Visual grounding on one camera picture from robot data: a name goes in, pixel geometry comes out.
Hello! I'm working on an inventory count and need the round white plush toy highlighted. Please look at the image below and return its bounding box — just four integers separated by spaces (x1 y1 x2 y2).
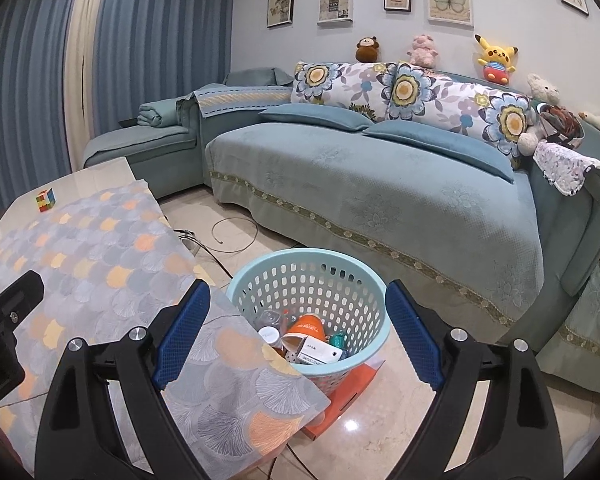
517 127 546 157

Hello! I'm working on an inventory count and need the folded teal blanket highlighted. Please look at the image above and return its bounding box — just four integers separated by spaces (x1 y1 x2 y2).
137 100 182 129

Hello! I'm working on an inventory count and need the butterfly picture frame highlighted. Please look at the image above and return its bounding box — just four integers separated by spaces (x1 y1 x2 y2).
427 0 474 26

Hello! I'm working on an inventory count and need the striped sofa back cover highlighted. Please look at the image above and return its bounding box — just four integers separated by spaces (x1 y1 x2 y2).
176 85 293 121

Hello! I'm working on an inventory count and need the tall black picture frame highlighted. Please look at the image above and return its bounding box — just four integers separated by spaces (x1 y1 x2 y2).
267 0 296 29

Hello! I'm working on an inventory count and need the pink drink bottle grey cap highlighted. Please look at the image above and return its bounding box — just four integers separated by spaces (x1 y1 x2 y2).
257 326 287 356

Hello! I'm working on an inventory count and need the light blue plastic basket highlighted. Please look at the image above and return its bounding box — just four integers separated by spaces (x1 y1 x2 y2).
226 249 392 396

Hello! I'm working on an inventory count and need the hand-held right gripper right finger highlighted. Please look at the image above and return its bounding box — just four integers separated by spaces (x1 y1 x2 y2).
385 280 566 480

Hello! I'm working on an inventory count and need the dark tangled bundle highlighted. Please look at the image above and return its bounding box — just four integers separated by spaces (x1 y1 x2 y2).
537 104 586 145

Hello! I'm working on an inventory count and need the dark blue flat cushion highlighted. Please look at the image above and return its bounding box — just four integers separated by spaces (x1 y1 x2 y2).
257 104 376 133
362 119 516 183

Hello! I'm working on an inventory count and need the blue curtain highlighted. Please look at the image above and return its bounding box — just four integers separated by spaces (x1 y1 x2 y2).
0 0 83 243
92 0 238 133

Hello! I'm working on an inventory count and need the yellow mouse plush toy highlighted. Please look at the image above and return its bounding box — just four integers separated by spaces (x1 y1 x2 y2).
474 34 519 86

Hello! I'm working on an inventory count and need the white patchwork picture frame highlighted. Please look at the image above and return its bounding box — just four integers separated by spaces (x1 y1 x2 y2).
317 0 355 25

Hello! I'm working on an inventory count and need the white lace armrest cover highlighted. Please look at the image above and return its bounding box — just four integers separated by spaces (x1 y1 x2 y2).
532 141 600 197

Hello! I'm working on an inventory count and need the flat orange cardboard box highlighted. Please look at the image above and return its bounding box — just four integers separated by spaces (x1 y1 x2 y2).
300 360 387 442

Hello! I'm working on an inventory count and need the grey orange fan-pattern tablecloth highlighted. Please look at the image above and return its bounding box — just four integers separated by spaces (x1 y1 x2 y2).
0 182 331 478

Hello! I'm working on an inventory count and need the cream sheer curtain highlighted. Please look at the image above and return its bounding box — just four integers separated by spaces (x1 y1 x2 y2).
66 0 112 173

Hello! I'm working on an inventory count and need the floral print pillow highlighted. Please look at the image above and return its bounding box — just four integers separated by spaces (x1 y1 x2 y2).
291 61 398 121
480 92 538 158
387 62 491 136

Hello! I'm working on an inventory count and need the brown monkey plush toy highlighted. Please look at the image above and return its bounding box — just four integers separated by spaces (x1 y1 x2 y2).
355 36 385 63

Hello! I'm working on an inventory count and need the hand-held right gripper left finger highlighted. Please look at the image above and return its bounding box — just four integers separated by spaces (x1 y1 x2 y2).
35 277 213 480

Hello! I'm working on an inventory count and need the white rectangular box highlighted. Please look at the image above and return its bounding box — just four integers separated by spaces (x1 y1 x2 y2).
297 337 344 366

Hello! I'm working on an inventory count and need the white bunny plush toy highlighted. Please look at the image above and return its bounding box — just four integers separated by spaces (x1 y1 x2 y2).
526 74 563 106

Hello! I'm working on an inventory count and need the pink plush toy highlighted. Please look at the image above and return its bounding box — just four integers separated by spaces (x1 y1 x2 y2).
407 34 441 68

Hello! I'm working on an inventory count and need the black floor cable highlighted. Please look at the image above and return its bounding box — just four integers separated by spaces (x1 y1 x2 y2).
265 440 326 480
175 230 236 281

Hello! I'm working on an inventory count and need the orange paper cup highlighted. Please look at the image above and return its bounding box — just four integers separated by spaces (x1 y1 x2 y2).
284 314 327 357

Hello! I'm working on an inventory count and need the teal fabric sofa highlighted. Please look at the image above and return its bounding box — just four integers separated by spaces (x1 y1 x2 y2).
82 66 600 346

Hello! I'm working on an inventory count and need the thin looped wire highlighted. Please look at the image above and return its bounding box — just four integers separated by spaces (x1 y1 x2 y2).
211 217 259 253

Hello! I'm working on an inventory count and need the clear plastic bottle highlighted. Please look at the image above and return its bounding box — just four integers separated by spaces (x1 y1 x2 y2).
258 310 287 330

